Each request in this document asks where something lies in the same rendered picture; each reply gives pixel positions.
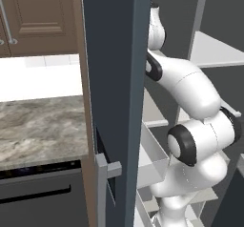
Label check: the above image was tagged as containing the white fridge shelf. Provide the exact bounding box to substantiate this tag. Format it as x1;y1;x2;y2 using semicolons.
188;30;244;69

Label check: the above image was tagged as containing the dark blue-grey fridge door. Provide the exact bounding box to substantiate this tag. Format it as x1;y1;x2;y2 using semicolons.
80;0;153;227

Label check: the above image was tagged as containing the black dishwasher handle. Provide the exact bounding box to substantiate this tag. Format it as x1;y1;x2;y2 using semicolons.
0;184;72;205

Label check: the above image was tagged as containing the silver cupboard door handle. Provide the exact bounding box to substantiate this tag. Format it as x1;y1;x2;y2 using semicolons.
0;0;19;46

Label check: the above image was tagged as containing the grey fridge door handle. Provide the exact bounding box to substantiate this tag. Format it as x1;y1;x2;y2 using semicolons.
94;153;123;227

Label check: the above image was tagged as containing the brown wall cupboard door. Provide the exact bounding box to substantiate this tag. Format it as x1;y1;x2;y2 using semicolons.
0;0;80;59

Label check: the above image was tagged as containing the dark grey dishwasher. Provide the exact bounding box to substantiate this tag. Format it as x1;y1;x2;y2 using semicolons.
0;158;91;227

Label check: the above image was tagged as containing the brown cabinet side panel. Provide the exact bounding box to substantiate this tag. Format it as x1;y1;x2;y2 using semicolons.
70;0;99;227

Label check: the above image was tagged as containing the white fridge drawer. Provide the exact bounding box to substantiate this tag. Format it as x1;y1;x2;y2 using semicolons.
136;121;172;190

